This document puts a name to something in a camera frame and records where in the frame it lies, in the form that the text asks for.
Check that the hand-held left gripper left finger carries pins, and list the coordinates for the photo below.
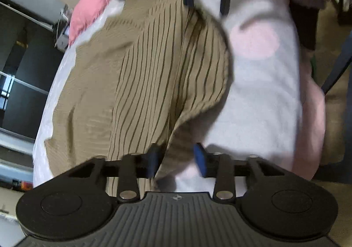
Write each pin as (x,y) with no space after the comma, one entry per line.
(152,163)

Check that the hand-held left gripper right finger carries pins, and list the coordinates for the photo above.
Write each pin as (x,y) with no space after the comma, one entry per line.
(200,163)

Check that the tan striped garment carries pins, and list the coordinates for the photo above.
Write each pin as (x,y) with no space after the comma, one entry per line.
(132,71)

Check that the pale pink garment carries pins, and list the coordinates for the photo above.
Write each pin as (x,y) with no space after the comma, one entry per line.
(313,126)

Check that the bed with dotted sheet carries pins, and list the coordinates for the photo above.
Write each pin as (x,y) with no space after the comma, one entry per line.
(261,93)

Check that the pink pillow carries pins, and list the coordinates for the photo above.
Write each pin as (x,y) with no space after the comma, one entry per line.
(88,10)

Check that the shelf with colourful items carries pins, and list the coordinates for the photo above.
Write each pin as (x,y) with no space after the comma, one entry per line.
(23,185)

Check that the dark metal bar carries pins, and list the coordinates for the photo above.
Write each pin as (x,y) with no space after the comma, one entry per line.
(337,68)

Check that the white nightstand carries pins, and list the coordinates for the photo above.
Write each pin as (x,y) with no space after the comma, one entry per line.
(63,37)

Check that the dark wardrobe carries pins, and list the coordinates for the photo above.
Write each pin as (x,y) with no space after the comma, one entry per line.
(24,71)

